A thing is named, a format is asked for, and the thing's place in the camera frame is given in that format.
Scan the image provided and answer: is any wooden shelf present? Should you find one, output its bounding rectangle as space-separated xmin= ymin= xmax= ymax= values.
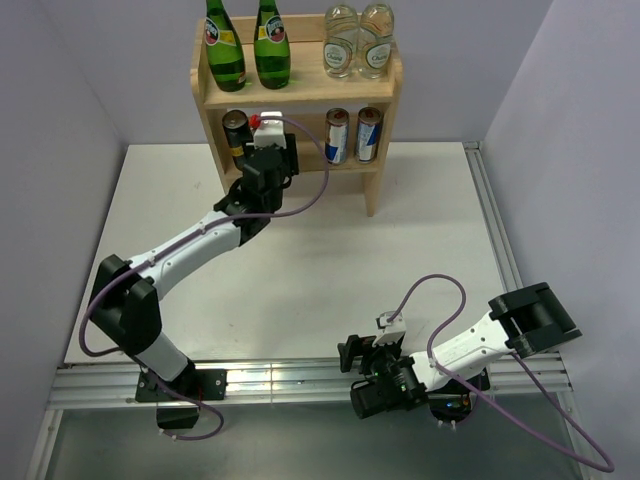
xmin=190 ymin=14 xmax=403 ymax=216

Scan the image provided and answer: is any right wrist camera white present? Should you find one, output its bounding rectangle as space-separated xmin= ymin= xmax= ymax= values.
xmin=373 ymin=311 xmax=406 ymax=347

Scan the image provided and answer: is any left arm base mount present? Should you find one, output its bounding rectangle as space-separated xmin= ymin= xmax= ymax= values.
xmin=134 ymin=366 xmax=227 ymax=439

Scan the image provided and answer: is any aluminium rail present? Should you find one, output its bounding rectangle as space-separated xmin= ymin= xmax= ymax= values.
xmin=47 ymin=357 xmax=574 ymax=411
xmin=462 ymin=141 xmax=523 ymax=291

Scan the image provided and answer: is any aluminium rail front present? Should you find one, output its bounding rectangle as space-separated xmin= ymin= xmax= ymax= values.
xmin=47 ymin=357 xmax=574 ymax=411

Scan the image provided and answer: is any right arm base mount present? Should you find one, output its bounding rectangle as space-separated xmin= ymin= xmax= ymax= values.
xmin=428 ymin=380 xmax=474 ymax=423

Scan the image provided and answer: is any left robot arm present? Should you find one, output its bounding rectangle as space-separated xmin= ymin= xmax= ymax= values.
xmin=81 ymin=134 xmax=299 ymax=399

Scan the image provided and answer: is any blue silver energy can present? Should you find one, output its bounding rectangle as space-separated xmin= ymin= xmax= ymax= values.
xmin=325 ymin=108 xmax=349 ymax=165

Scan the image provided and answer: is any aluminium rail right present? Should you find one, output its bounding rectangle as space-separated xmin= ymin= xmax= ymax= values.
xmin=462 ymin=141 xmax=523 ymax=291

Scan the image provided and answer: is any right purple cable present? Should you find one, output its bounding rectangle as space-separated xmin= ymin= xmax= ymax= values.
xmin=389 ymin=273 xmax=615 ymax=473

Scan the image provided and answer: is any blue silver can red top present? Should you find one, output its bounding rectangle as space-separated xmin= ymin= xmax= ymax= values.
xmin=355 ymin=106 xmax=383 ymax=163

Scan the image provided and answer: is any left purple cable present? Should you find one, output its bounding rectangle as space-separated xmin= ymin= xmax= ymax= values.
xmin=78 ymin=115 xmax=331 ymax=442

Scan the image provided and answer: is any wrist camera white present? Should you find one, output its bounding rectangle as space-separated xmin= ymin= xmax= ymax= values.
xmin=249 ymin=111 xmax=286 ymax=148
xmin=373 ymin=311 xmax=406 ymax=347

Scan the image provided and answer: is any clear glass bottle right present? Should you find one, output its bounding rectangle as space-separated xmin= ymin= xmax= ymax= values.
xmin=357 ymin=3 xmax=395 ymax=79

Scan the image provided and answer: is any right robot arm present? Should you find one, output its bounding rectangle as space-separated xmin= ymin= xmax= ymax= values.
xmin=295 ymin=142 xmax=579 ymax=423

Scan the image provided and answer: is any clear glass bottle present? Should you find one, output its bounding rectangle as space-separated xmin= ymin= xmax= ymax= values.
xmin=323 ymin=3 xmax=359 ymax=78
xmin=357 ymin=3 xmax=395 ymax=79

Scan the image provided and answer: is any green glass bottle front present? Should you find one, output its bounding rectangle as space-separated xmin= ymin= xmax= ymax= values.
xmin=204 ymin=0 xmax=246 ymax=92

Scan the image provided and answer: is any green glass bottle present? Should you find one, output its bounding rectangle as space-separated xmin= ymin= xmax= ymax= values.
xmin=204 ymin=0 xmax=246 ymax=92
xmin=254 ymin=0 xmax=291 ymax=90

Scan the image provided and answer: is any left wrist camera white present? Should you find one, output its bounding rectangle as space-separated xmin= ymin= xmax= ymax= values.
xmin=249 ymin=111 xmax=286 ymax=148

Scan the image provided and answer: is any green glass bottle back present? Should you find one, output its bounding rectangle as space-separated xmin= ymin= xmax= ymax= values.
xmin=254 ymin=0 xmax=291 ymax=90

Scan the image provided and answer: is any black can front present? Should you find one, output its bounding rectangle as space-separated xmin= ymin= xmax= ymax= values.
xmin=222 ymin=109 xmax=253 ymax=171

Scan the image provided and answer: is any purple cable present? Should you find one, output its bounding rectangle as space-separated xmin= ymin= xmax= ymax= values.
xmin=78 ymin=115 xmax=331 ymax=442
xmin=389 ymin=273 xmax=615 ymax=473

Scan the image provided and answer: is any clear glass bottle left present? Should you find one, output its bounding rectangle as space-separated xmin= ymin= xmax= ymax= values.
xmin=323 ymin=3 xmax=359 ymax=78

